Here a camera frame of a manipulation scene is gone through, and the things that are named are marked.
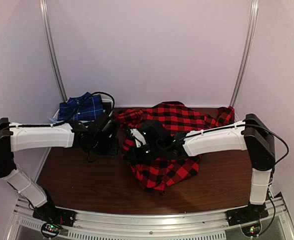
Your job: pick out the left circuit board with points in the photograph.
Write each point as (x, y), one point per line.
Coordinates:
(49, 230)

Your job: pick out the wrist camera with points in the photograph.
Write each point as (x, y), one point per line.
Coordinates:
(105, 126)
(152, 132)

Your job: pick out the left aluminium frame post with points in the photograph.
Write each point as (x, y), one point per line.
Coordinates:
(51, 49)

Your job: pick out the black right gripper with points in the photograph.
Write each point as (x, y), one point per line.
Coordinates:
(137, 158)

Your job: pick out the circuit board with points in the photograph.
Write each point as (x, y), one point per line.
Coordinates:
(49, 230)
(251, 230)

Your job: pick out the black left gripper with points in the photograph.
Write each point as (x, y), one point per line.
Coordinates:
(113, 150)

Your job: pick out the light blue shirt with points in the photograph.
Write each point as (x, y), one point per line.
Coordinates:
(56, 121)

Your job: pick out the aluminium frame post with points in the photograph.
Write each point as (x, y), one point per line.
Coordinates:
(252, 24)
(51, 49)

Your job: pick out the aluminium front rail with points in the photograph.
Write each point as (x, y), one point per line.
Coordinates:
(208, 225)

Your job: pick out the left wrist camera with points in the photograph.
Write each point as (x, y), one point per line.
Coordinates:
(105, 126)

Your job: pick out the right aluminium frame post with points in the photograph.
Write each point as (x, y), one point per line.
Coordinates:
(252, 24)

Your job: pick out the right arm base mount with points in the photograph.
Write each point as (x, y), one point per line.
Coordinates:
(247, 214)

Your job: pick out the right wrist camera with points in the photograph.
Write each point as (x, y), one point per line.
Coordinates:
(152, 132)

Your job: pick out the blue plaid shirt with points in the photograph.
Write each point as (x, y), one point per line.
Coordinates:
(87, 107)

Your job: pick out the right circuit board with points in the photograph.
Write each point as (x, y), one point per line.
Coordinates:
(251, 230)

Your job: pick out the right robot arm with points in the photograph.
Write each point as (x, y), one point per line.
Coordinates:
(249, 135)

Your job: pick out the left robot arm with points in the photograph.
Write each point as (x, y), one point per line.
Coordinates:
(98, 137)

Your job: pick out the red black plaid shirt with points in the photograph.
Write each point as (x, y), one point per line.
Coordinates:
(175, 117)

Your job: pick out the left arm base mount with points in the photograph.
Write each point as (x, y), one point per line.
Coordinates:
(55, 215)

